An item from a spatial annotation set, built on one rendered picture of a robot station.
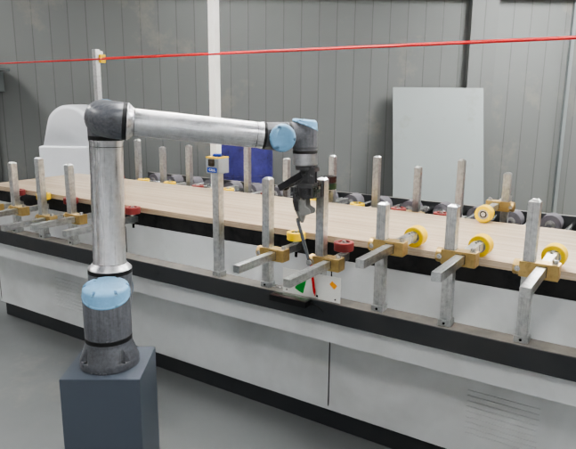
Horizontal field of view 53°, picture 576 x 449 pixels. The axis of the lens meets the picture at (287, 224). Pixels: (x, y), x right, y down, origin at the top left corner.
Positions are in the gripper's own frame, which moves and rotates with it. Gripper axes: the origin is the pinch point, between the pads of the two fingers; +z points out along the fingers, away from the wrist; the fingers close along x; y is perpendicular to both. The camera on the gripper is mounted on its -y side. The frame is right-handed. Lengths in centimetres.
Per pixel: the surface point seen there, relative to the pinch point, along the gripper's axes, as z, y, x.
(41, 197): 7, -169, 6
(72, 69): -80, -462, 253
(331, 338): 48.0, 9.5, 7.8
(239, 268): 17.0, -15.1, -18.5
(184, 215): 11, -84, 27
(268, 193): -7.2, -18.8, 6.1
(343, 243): 11.5, 9.7, 16.1
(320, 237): 7.6, 5.0, 6.1
